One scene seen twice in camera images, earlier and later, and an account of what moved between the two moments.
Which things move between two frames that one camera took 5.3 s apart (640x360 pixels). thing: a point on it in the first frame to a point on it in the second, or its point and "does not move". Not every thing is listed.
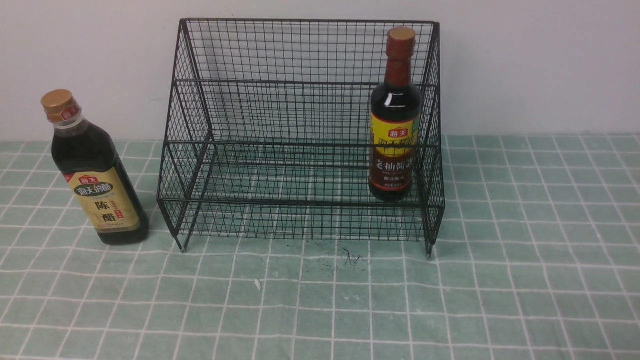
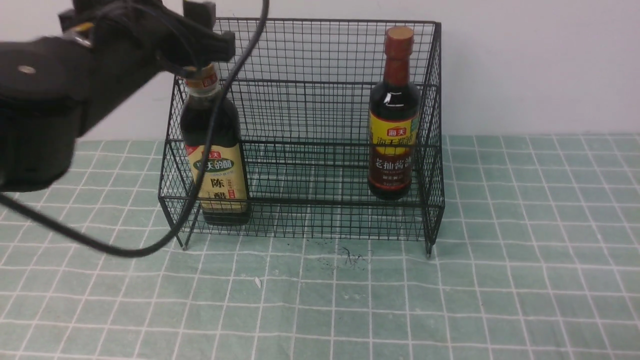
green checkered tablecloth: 539,258 does not move
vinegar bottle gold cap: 95,173 to 225,201
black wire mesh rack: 304,129 does not move
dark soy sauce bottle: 395,121 does not move
